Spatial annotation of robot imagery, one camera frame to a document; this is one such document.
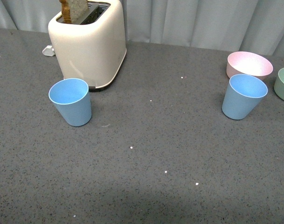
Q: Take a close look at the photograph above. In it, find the cream white toaster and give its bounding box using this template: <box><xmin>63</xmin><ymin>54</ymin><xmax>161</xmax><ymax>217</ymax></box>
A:
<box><xmin>48</xmin><ymin>0</ymin><xmax>127</xmax><ymax>89</ymax></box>

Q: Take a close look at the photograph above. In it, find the toast bread slice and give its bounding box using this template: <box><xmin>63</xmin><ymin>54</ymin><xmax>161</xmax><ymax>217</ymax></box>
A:
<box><xmin>59</xmin><ymin>0</ymin><xmax>89</xmax><ymax>24</ymax></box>

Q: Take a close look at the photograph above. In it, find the grey curtain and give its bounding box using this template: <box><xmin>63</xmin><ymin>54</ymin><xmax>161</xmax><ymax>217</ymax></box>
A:
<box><xmin>0</xmin><ymin>0</ymin><xmax>284</xmax><ymax>58</ymax></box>

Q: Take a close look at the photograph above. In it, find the blue cup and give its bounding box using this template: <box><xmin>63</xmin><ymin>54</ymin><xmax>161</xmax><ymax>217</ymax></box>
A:
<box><xmin>222</xmin><ymin>74</ymin><xmax>268</xmax><ymax>120</ymax></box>
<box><xmin>49</xmin><ymin>78</ymin><xmax>92</xmax><ymax>126</ymax></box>

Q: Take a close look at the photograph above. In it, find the pink bowl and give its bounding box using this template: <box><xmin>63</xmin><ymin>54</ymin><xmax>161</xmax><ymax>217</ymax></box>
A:
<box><xmin>226</xmin><ymin>51</ymin><xmax>273</xmax><ymax>80</ymax></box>

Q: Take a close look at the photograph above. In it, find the white power plug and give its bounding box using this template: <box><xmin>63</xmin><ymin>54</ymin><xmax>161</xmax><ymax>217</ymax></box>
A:
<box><xmin>42</xmin><ymin>45</ymin><xmax>56</xmax><ymax>57</ymax></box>

